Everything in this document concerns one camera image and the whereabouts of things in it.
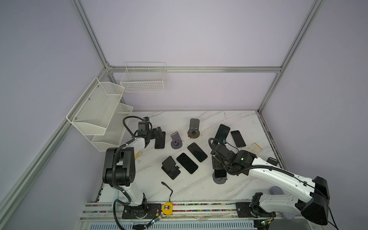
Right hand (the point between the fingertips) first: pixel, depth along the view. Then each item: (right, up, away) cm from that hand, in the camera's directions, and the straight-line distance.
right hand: (215, 162), depth 77 cm
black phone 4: (+7, +16, +13) cm, 22 cm away
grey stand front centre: (+3, -11, +3) cm, 12 cm away
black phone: (+22, +11, +25) cm, 35 cm away
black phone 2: (-15, -4, +14) cm, 21 cm away
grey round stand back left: (-23, +8, +18) cm, 30 cm away
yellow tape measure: (-26, -23, -4) cm, 34 cm away
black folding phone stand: (-26, -5, +5) cm, 27 cm away
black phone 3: (-35, +8, +23) cm, 42 cm away
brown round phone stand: (-11, +15, +24) cm, 31 cm away
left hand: (-39, +15, +21) cm, 46 cm away
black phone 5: (-9, +2, +18) cm, 20 cm away
